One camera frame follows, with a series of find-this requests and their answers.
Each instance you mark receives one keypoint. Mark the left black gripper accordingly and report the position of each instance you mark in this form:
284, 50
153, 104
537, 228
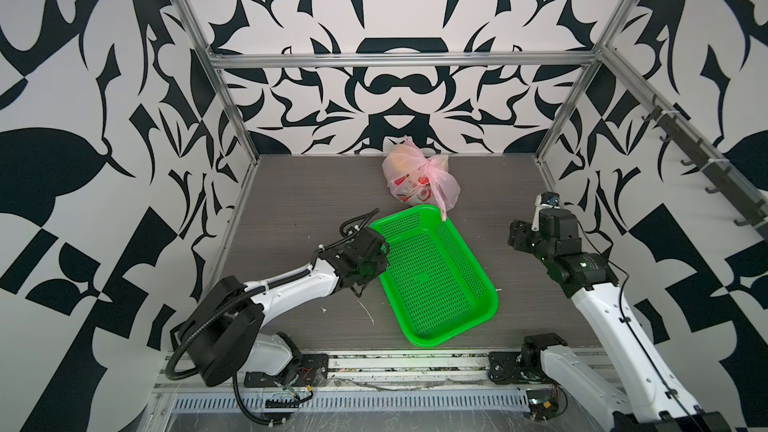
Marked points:
382, 266

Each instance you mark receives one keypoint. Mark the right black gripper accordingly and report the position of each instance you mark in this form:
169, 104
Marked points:
520, 231

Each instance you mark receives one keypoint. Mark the green plastic basket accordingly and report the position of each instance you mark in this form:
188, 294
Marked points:
436, 287

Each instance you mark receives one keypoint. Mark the pink knotted plastic bag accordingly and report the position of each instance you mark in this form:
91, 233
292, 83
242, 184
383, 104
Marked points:
414, 178

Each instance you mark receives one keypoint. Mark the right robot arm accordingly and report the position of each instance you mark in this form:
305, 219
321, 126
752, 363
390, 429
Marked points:
649, 396

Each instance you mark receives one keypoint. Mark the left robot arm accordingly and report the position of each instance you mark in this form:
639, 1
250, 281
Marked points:
223, 334

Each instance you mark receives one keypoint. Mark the small electronics board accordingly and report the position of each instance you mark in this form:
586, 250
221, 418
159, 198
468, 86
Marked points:
547, 404

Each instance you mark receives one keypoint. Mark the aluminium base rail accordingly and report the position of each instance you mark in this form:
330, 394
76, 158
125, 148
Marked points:
410, 369

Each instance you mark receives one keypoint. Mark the black wall hook rail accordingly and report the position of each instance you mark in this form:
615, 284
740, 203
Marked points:
701, 156

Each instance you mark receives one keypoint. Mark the aluminium frame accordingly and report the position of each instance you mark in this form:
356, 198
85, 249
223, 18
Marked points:
521, 95

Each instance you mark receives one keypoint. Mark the white slotted cable duct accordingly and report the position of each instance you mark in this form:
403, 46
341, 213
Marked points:
334, 401

